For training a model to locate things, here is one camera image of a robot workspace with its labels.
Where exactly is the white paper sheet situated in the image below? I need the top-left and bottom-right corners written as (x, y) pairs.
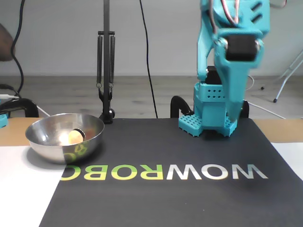
top-left (0, 146), bottom-right (69, 227)
top-left (269, 141), bottom-right (303, 180)

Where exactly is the black mat with WOWROBO print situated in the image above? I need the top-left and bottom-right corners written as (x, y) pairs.
top-left (38, 117), bottom-right (303, 227)

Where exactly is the black hanging cable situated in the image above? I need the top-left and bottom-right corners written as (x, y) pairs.
top-left (139, 0), bottom-right (159, 119)
top-left (10, 0), bottom-right (26, 97)

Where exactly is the black plug cable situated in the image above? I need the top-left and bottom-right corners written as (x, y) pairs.
top-left (0, 84), bottom-right (18, 95)

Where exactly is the brown rounded object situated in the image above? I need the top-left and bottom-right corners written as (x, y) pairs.
top-left (0, 23), bottom-right (16, 62)

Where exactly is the teal robot base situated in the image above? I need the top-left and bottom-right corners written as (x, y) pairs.
top-left (178, 81), bottom-right (238, 138)

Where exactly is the metal bowl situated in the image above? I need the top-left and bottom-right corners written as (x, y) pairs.
top-left (25, 113), bottom-right (105, 165)

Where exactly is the black table clamp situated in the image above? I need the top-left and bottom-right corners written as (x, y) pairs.
top-left (170, 96), bottom-right (195, 118)
top-left (0, 98), bottom-right (40, 118)
top-left (239, 99), bottom-right (250, 118)

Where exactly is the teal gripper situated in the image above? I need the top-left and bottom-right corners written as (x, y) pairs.
top-left (213, 29), bottom-right (265, 123)

